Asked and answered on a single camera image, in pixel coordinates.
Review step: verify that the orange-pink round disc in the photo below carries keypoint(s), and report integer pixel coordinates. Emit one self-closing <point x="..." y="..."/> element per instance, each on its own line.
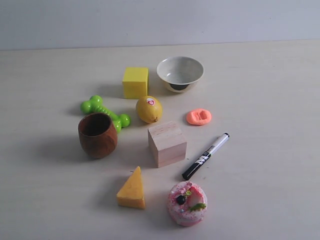
<point x="199" y="117"/>

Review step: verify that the yellow lemon with sticker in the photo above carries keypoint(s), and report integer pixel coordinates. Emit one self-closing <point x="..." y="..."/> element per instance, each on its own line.
<point x="149" y="109"/>

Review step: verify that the light wooden cube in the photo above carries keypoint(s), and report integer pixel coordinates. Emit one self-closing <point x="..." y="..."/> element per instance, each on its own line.
<point x="167" y="143"/>

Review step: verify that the yellow cube block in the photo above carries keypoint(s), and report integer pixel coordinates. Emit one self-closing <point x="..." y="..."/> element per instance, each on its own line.
<point x="135" y="82"/>

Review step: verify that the white ceramic bowl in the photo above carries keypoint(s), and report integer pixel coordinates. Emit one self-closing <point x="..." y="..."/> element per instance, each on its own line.
<point x="179" y="73"/>

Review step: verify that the black white marker pen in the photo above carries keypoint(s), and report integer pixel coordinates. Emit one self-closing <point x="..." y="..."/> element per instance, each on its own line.
<point x="187" y="174"/>

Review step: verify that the brown wooden cup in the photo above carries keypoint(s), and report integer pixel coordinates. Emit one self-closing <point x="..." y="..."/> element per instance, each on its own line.
<point x="97" y="135"/>

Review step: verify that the green bone dog toy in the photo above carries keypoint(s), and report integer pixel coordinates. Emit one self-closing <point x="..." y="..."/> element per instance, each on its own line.
<point x="95" y="105"/>

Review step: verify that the yellow cheese wedge toy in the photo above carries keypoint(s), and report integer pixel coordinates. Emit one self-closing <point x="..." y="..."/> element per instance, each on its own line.
<point x="131" y="194"/>

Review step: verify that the pink toy cake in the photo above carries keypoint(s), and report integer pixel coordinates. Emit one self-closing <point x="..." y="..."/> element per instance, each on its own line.
<point x="187" y="203"/>

